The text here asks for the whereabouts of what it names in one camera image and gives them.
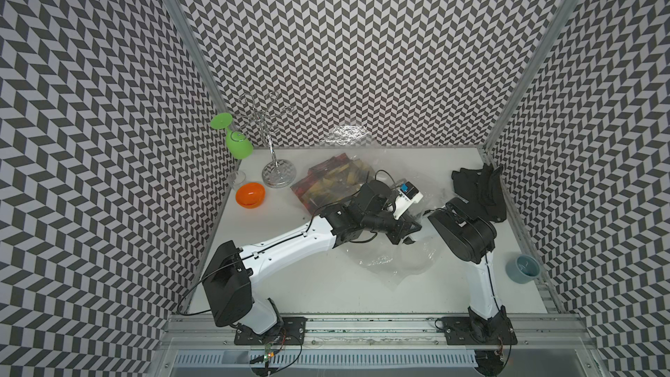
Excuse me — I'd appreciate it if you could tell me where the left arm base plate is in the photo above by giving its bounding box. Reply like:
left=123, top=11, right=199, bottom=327
left=234, top=298, right=307, bottom=346

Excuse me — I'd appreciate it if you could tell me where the clear plastic cup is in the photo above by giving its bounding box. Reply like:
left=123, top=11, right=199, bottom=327
left=229, top=170, right=247, bottom=190

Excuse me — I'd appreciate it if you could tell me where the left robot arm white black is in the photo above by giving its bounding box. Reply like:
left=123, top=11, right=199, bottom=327
left=201, top=180, right=423, bottom=335

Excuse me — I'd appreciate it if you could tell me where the chrome glass holder stand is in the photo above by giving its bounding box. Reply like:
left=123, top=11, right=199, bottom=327
left=238, top=93, right=297, bottom=190

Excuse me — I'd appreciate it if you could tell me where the black folded shirt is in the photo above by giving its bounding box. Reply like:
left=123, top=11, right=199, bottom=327
left=451, top=164, right=507, bottom=223

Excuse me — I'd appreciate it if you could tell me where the green plastic wine glass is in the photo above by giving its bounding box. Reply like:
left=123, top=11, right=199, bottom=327
left=210, top=113, right=254, bottom=160

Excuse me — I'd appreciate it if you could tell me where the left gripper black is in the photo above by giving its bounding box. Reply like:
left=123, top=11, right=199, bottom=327
left=361, top=201, right=423, bottom=245

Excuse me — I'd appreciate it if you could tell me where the orange plastic bowl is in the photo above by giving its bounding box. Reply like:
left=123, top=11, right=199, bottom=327
left=235, top=183, right=266, bottom=209

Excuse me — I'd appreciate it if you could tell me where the grey blue cup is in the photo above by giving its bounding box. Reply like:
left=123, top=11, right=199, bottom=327
left=506, top=255, right=541, bottom=284

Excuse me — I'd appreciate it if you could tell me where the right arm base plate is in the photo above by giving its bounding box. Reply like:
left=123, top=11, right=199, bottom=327
left=439, top=315, right=518, bottom=346

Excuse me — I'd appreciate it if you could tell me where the yellow plaid shirt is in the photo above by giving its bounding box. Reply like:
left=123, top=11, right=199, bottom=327
left=300, top=159, right=375, bottom=210

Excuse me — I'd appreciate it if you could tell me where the red black plaid shirt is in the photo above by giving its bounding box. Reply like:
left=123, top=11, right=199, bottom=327
left=290, top=153, right=367, bottom=205

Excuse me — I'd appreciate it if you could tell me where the clear plastic vacuum bag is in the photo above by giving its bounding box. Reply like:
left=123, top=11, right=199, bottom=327
left=291, top=124, right=450, bottom=290

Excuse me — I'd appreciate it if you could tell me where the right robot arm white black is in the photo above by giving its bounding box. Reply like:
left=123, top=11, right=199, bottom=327
left=427, top=197, right=503, bottom=341

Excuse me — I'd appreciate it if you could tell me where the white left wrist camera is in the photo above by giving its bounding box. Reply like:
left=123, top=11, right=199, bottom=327
left=394, top=182, right=423, bottom=220

